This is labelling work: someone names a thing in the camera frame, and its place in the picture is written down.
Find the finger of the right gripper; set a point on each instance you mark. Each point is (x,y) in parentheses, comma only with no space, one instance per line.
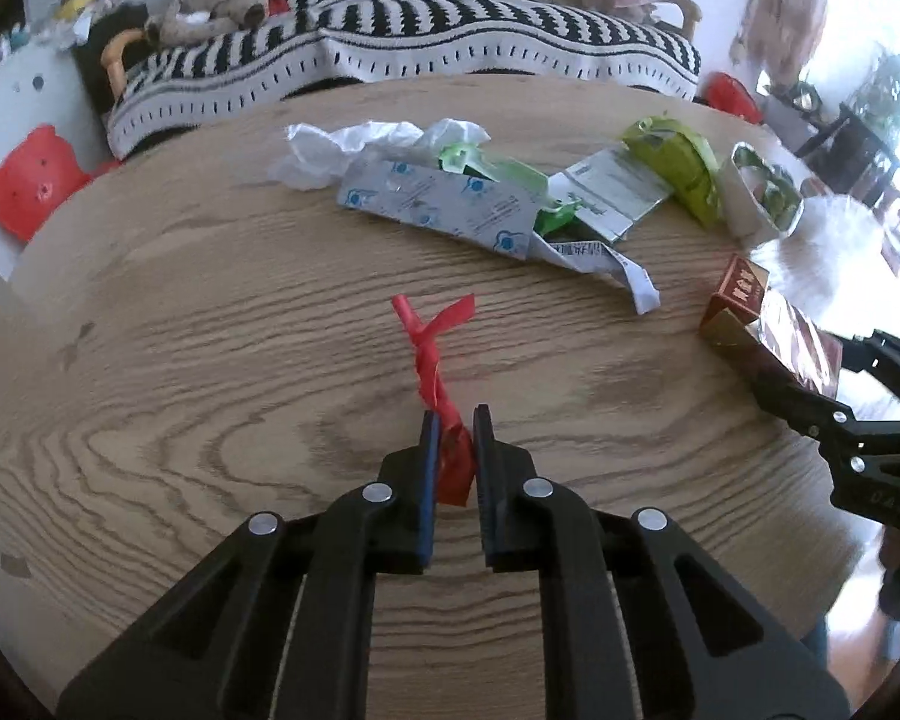
(879,355)
(807,413)

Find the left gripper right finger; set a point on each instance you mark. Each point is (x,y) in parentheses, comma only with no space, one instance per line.
(638,620)

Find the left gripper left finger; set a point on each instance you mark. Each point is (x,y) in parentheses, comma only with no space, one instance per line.
(276,621)

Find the red cigarette box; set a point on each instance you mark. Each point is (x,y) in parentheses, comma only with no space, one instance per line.
(759,333)

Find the red twisted wrapper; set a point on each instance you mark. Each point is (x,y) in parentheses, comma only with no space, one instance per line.
(457,464)

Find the twisted white juice wrapper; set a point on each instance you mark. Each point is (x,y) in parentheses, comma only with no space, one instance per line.
(597,259)

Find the blue white foil wrapper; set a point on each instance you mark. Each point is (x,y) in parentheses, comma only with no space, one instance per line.
(494,215)

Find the white tissue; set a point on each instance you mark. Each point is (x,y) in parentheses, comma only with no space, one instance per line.
(314,158)

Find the black side table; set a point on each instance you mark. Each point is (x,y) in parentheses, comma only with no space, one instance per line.
(847,154)

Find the green snack bag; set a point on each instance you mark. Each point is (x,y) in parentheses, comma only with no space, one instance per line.
(683,158)

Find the red stool right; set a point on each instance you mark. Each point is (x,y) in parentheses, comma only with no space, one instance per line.
(723,92)

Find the patterned curtain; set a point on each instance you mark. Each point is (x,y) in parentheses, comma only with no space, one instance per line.
(780,36)

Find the green plastic toy shell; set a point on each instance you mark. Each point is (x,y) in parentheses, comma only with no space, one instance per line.
(474,161)

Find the red bear stool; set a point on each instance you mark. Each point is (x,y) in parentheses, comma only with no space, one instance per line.
(37,176)

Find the black white striped sofa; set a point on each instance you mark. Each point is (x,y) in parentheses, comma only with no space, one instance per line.
(321,42)

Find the brown plush toy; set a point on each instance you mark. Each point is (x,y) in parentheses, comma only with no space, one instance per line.
(189,22)

